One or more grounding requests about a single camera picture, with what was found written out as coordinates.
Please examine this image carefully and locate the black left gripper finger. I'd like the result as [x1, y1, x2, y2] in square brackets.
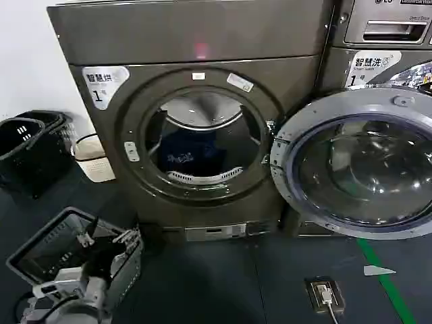
[74, 216, 100, 252]
[112, 227, 142, 254]

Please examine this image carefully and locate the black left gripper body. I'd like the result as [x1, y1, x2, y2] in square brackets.
[81, 240, 127, 279]

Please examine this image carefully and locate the grey plastic laundry basket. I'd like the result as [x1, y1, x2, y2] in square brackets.
[5, 206, 143, 306]

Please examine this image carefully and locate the white plastic bin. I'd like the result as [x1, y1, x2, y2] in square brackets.
[73, 134, 116, 184]

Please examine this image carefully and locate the black plastic laundry basket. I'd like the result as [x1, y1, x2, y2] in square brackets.
[15, 109, 77, 159]
[0, 117, 65, 200]

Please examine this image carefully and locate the dark blue garment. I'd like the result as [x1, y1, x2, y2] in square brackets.
[157, 128, 221, 170]

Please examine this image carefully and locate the metal floor socket box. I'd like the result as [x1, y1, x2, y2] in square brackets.
[303, 275, 347, 313]

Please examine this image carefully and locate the grey front-loading dryer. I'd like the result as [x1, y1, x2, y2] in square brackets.
[46, 0, 335, 242]

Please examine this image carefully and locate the round glass dryer door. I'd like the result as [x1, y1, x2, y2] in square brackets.
[269, 88, 432, 241]

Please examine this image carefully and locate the white triangular floor marker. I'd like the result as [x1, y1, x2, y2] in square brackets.
[362, 265, 398, 277]

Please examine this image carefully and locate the green floor tape strip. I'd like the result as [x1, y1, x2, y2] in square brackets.
[355, 237, 418, 324]

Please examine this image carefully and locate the grey washer with label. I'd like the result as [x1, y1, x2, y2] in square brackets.
[296, 46, 432, 238]

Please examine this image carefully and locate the grey machine with drawer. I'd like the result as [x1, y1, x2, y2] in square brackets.
[342, 0, 432, 45]

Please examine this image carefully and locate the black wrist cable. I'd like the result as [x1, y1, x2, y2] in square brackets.
[12, 289, 36, 324]

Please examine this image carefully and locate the black floor cable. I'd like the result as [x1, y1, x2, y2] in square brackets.
[71, 132, 102, 157]

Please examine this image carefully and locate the white plug with cable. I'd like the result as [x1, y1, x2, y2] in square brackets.
[318, 285, 339, 324]

